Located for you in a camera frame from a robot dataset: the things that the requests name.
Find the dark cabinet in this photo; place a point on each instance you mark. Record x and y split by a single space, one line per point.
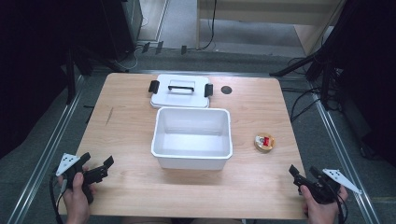
121 28

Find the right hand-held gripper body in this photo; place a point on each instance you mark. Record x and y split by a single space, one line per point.
325 189

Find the white plastic storage box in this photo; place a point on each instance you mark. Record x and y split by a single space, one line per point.
191 147

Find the person's right hand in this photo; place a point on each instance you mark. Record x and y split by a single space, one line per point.
320 211

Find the light wooden furniture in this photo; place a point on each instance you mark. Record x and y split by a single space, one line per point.
267 12

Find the small black floor block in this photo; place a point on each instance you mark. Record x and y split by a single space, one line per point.
183 49
159 47
145 47

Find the black tripod stand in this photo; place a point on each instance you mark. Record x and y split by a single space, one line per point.
327 53

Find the metal floor rail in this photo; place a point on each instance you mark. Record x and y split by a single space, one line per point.
46 149
342 149

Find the black round table grommet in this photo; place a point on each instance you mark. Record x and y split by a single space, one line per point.
226 90

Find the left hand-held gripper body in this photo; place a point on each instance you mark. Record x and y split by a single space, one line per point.
69 162

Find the person's left hand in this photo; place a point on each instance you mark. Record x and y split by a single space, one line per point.
76 202

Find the black metal stand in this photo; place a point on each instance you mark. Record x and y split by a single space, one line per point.
71 77

